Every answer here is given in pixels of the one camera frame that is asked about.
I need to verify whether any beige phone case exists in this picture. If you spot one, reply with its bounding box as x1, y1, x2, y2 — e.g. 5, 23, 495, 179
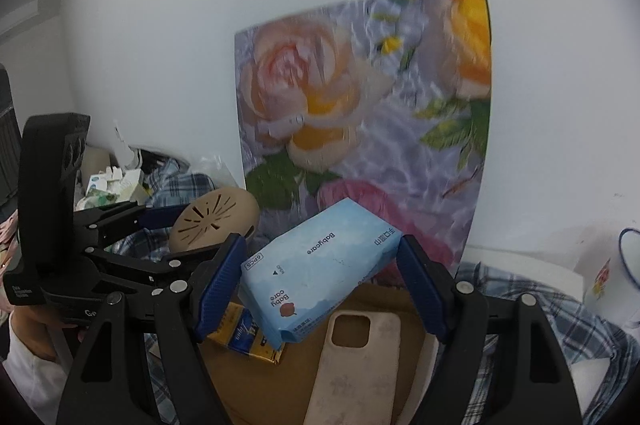
304, 311, 401, 425

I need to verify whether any green patterned packet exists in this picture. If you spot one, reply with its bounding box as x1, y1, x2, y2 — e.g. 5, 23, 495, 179
80, 170, 142, 208

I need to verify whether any blue plaid cloth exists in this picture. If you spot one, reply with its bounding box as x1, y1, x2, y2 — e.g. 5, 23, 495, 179
75, 157, 637, 425

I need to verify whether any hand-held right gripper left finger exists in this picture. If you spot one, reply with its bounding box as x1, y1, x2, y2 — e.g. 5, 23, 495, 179
55, 232, 248, 425

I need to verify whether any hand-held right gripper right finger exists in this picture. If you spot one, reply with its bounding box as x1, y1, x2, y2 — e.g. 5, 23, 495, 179
395, 235, 586, 425

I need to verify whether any floral poster board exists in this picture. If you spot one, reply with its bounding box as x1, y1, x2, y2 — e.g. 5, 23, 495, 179
234, 0, 493, 268

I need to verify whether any white cardboard box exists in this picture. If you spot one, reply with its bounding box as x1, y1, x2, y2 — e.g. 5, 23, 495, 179
197, 245, 587, 425

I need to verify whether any white enamel mug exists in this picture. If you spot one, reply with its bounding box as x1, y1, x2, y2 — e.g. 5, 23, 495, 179
575, 227, 640, 327

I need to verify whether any light blue tissue packet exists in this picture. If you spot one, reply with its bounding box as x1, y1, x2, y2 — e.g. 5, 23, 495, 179
241, 197, 405, 351

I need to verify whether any round beige perforated case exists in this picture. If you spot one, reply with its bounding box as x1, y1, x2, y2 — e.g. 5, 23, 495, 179
169, 186, 261, 257

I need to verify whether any black bag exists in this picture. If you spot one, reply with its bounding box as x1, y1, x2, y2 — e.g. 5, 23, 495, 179
134, 147, 192, 172

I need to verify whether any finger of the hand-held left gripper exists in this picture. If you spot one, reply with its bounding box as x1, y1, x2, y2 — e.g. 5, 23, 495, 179
85, 246, 223, 301
75, 202, 188, 247

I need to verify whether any gold and blue pack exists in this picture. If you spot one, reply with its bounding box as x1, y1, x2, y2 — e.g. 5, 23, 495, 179
205, 302, 288, 366

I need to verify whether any person's left hand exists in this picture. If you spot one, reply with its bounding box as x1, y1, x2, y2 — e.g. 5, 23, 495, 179
10, 305, 92, 358

